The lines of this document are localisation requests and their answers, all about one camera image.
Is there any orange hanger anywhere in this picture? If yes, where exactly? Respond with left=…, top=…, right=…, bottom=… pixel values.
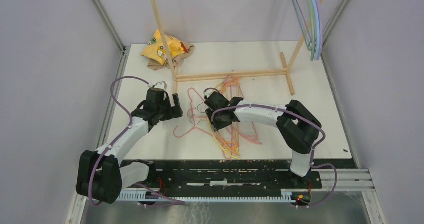
left=213, top=76, right=242, bottom=160

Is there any blue hanger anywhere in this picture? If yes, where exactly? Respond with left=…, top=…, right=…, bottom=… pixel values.
left=291, top=0, right=324, bottom=60

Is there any green hanger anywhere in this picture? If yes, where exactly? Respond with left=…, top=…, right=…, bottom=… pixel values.
left=291, top=0, right=315, bottom=60

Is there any purple hanger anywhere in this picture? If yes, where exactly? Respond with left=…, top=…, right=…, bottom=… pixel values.
left=311, top=0, right=324, bottom=60

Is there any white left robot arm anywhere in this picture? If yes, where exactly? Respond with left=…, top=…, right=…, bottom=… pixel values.
left=76, top=87, right=183, bottom=204

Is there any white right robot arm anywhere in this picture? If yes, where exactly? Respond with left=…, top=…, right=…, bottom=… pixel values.
left=204, top=91, right=326, bottom=188

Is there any yellow hanger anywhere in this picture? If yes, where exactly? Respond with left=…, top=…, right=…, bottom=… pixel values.
left=204, top=78, right=241, bottom=160

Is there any beige cloth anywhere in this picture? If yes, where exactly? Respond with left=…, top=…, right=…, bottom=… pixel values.
left=141, top=41, right=195, bottom=71

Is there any yellow printed cloth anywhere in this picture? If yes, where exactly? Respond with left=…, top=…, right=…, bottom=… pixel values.
left=140, top=29, right=192, bottom=65

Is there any thin pink wire hanger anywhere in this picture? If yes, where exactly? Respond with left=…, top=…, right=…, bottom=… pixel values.
left=188, top=102, right=207, bottom=125
left=172, top=87, right=212, bottom=138

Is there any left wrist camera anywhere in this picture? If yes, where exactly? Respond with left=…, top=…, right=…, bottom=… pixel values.
left=152, top=81, right=168, bottom=91

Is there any wooden hanger rack frame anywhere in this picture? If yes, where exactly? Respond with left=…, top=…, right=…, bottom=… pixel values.
left=150, top=0, right=305, bottom=95

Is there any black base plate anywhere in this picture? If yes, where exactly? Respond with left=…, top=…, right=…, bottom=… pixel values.
left=142, top=159, right=323, bottom=197

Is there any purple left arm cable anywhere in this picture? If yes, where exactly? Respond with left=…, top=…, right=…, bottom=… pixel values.
left=88, top=76, right=186, bottom=207

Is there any white cable duct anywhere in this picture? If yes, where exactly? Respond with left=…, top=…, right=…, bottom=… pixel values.
left=116, top=189, right=295, bottom=203

